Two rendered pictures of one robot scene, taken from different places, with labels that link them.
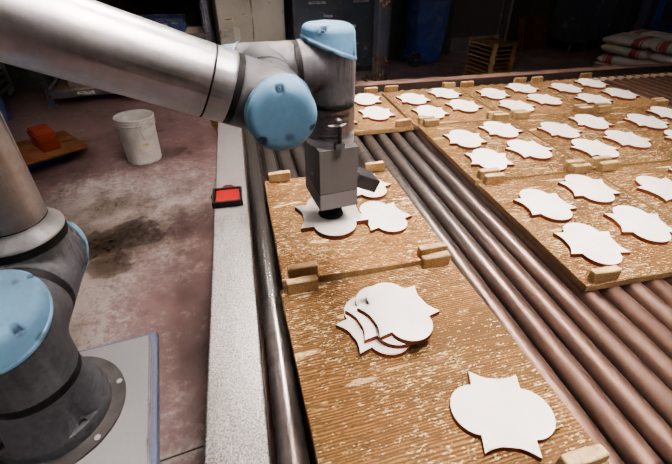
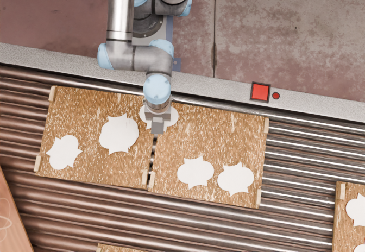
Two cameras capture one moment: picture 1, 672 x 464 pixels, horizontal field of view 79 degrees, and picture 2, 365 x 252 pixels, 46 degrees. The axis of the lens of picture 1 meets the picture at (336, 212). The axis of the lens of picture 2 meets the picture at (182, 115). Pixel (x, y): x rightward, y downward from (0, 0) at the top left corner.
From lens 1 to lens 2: 134 cm
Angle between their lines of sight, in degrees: 62
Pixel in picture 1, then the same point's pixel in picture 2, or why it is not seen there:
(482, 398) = (70, 148)
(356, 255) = (168, 142)
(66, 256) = (165, 7)
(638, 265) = not seen: outside the picture
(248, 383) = (119, 76)
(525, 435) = (53, 153)
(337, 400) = (95, 101)
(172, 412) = not seen: hidden behind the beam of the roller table
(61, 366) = not seen: hidden behind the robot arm
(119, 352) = (159, 35)
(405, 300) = (121, 143)
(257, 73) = (108, 44)
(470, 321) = (104, 170)
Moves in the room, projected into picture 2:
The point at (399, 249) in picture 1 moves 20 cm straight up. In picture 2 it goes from (164, 167) to (163, 158)
